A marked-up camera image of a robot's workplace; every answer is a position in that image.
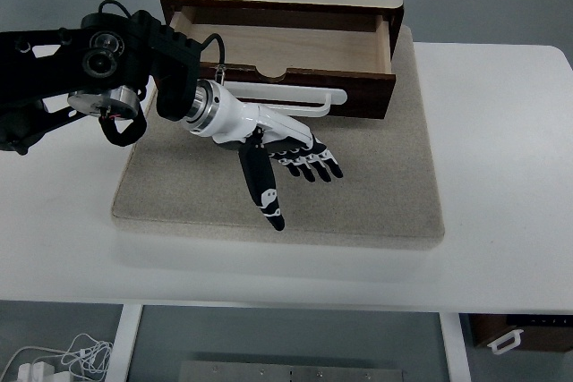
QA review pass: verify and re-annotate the brown box with white handle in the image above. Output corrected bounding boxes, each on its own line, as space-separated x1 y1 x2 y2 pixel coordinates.
469 314 572 355

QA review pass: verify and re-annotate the white table leg left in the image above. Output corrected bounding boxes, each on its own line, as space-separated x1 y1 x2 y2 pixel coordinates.
105 304 143 382

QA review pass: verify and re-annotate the white drawer handle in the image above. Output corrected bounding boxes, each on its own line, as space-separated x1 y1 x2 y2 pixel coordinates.
225 81 347 118

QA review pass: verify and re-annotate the beige stone platform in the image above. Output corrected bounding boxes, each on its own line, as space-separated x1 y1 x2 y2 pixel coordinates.
111 28 444 249

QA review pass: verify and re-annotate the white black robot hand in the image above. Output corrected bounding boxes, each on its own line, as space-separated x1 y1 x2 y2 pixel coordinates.
180 80 344 231

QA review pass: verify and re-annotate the white table leg right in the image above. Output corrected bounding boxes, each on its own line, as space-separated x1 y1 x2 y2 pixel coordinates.
440 312 472 382

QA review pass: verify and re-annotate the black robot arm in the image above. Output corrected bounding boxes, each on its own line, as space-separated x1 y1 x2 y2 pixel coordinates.
1 10 342 230

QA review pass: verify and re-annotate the white cable on floor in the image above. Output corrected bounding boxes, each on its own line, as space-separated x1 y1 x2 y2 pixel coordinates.
0 333 115 382

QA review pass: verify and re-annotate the brown wooden drawer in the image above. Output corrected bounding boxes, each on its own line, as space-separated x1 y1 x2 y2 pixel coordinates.
170 12 396 119

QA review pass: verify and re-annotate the white table leg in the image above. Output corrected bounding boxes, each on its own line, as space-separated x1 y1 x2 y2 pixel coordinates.
440 312 472 382
105 304 143 382

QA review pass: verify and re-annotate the white power adapter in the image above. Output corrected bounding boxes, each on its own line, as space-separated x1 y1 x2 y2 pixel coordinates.
17 361 55 382

